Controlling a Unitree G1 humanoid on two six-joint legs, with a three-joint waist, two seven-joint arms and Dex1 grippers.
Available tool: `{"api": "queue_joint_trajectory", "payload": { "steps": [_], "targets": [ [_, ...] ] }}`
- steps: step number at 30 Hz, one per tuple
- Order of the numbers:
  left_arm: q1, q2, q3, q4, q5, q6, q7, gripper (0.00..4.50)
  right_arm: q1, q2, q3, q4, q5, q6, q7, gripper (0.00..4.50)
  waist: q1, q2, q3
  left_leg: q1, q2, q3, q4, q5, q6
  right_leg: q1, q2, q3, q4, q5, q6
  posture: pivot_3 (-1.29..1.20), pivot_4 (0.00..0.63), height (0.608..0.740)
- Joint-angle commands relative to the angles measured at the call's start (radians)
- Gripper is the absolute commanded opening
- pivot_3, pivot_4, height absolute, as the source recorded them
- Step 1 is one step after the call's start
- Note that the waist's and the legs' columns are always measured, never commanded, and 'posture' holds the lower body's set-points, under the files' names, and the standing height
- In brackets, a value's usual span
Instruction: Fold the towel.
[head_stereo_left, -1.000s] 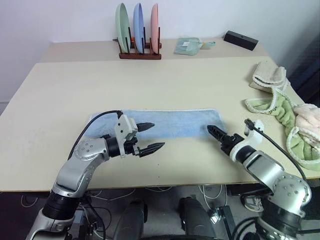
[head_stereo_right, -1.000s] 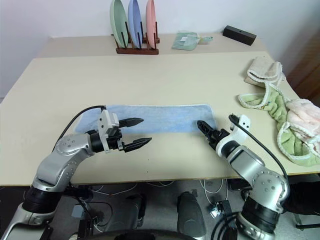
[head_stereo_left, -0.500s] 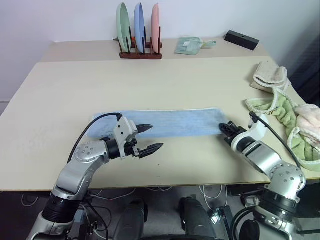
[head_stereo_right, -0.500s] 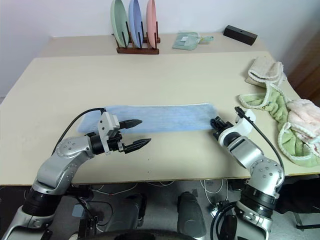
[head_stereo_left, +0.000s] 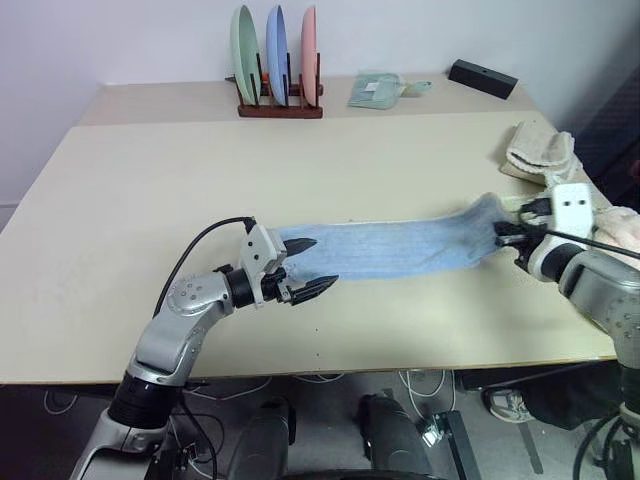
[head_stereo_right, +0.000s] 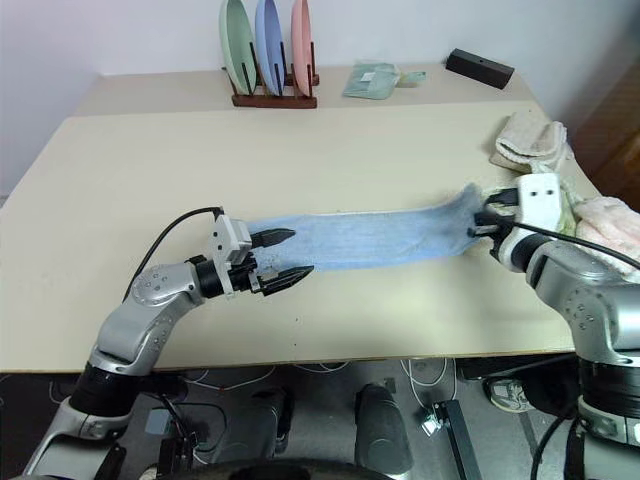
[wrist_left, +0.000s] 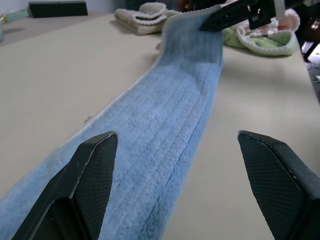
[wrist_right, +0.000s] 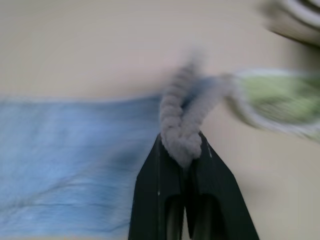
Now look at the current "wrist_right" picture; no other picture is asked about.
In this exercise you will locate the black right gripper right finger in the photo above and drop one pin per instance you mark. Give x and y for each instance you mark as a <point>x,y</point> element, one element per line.
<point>215,195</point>

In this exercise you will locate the grey striped folded cloth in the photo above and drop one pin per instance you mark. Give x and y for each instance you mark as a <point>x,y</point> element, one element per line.
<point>292,20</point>

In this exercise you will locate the green and white cloth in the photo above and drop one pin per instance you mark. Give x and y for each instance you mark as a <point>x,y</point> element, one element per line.
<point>277,100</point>

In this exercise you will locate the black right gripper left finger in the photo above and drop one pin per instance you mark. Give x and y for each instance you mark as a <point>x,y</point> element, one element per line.
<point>155,190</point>

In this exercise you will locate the blue towel with grey edge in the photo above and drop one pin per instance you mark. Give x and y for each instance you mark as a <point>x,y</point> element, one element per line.
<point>62,160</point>

